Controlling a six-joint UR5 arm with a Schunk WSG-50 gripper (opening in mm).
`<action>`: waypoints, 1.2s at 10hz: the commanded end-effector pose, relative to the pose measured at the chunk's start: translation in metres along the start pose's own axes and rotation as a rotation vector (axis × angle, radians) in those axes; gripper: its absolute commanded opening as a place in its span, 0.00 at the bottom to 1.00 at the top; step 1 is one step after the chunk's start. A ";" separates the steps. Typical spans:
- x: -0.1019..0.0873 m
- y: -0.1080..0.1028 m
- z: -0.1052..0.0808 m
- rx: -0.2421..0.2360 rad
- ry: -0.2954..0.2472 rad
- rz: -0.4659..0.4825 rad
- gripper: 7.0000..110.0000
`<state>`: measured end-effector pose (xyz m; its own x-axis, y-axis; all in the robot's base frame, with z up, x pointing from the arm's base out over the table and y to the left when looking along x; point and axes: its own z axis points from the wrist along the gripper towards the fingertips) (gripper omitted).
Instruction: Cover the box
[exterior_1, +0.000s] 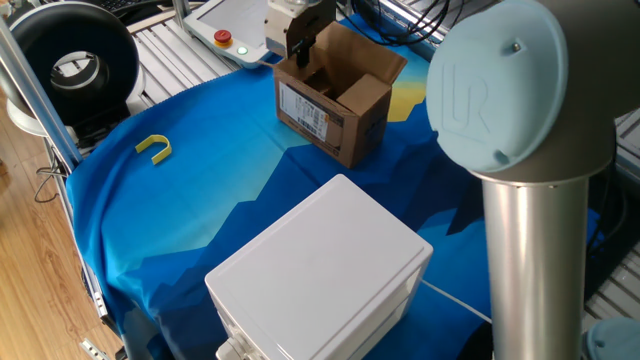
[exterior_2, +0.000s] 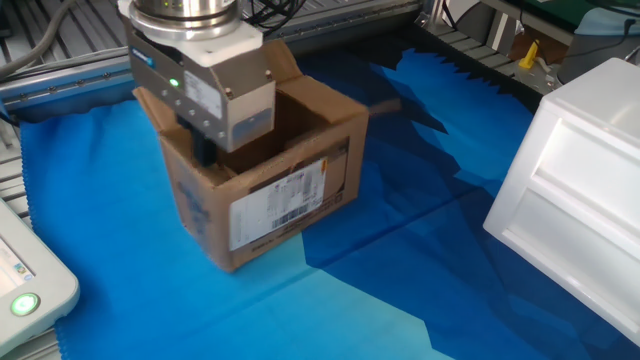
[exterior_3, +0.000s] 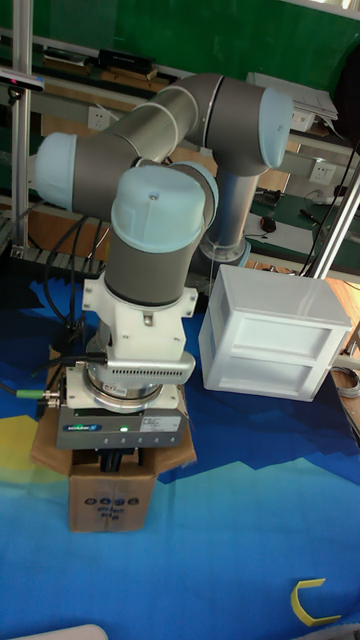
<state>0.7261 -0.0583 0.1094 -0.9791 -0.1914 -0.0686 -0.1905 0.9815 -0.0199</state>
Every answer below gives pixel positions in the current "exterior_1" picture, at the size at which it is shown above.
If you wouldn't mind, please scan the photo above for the grey Schunk gripper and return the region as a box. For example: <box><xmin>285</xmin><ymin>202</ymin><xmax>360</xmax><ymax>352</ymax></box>
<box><xmin>263</xmin><ymin>0</ymin><xmax>338</xmax><ymax>69</ymax></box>

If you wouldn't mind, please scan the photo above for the brown cardboard box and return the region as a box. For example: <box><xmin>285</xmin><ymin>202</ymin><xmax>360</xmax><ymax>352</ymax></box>
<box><xmin>272</xmin><ymin>20</ymin><xmax>409</xmax><ymax>170</ymax></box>

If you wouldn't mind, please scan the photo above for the white teach pendant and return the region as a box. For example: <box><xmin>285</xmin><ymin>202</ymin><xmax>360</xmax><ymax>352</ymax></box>
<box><xmin>182</xmin><ymin>0</ymin><xmax>274</xmax><ymax>70</ymax></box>

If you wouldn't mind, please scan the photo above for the yellow U-shaped piece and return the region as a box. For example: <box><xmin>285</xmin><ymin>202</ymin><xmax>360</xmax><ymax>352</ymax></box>
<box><xmin>134</xmin><ymin>133</ymin><xmax>174</xmax><ymax>167</ymax></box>

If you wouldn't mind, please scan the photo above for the blue mountain print cloth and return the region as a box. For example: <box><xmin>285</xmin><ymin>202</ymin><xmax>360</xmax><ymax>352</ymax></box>
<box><xmin>65</xmin><ymin>13</ymin><xmax>607</xmax><ymax>360</ymax></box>

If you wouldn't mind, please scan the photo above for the white plastic drawer cabinet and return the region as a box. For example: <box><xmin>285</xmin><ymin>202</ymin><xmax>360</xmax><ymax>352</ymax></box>
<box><xmin>204</xmin><ymin>173</ymin><xmax>435</xmax><ymax>360</ymax></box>

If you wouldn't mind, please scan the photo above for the black round fan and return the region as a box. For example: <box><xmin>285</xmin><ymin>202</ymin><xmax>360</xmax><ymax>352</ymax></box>
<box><xmin>5</xmin><ymin>0</ymin><xmax>146</xmax><ymax>139</ymax></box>

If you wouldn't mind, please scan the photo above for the white zip tie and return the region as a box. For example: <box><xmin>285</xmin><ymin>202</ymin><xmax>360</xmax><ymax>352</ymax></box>
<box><xmin>420</xmin><ymin>279</ymin><xmax>494</xmax><ymax>324</ymax></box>

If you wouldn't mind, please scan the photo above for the black cable bundle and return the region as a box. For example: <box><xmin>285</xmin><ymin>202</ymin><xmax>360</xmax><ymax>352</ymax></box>
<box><xmin>337</xmin><ymin>0</ymin><xmax>452</xmax><ymax>49</ymax></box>

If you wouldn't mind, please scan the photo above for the aluminium frame post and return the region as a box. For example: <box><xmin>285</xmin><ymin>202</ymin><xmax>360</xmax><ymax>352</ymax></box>
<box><xmin>0</xmin><ymin>17</ymin><xmax>85</xmax><ymax>174</ymax></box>

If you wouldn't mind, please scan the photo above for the thin black cable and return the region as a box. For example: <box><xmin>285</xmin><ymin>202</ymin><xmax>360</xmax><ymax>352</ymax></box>
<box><xmin>33</xmin><ymin>144</ymin><xmax>70</xmax><ymax>204</ymax></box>

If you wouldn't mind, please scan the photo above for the metal bracket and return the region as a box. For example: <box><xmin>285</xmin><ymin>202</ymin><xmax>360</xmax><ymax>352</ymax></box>
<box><xmin>79</xmin><ymin>338</ymin><xmax>112</xmax><ymax>360</ymax></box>

